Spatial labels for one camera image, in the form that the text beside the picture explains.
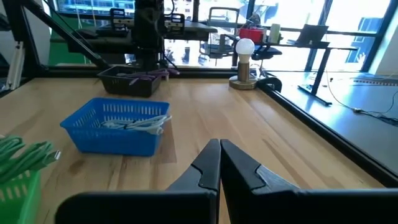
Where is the black frame handle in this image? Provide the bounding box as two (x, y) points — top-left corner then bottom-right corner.
(256, 77), (283, 93)

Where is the white metal bracket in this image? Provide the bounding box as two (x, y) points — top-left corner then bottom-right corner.
(5, 42), (25, 91)

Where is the red storage bin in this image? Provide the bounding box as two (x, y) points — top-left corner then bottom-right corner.
(238, 27), (265, 44)

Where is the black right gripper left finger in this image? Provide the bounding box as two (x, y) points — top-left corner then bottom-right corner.
(55, 139), (221, 224)

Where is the white USB cable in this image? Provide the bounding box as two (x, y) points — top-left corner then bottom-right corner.
(99, 119), (162, 131)
(102, 114), (173, 135)

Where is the black office chair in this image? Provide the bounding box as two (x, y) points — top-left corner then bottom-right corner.
(198, 6), (241, 68)

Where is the black desk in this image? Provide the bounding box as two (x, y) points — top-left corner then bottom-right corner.
(217, 29), (360, 106)

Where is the purple USB cable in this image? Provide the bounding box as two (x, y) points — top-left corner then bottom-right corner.
(116, 68), (180, 85)

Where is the thin floor cable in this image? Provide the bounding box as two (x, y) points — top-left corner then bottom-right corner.
(325, 71), (398, 127)

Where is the blue plastic basket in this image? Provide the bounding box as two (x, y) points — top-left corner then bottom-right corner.
(60, 97), (171, 157)

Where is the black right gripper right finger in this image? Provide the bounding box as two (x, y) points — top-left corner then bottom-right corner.
(221, 139), (398, 224)

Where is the black plastic basket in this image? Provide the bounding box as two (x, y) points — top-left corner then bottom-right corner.
(97, 65), (170, 98)

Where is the pale green cylinder container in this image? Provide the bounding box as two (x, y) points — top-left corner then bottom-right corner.
(269, 23), (282, 44)

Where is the green plastic basket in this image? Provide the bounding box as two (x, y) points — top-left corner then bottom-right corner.
(0, 169), (43, 224)

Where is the grey laptop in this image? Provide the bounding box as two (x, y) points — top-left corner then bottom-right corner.
(295, 24), (330, 44)

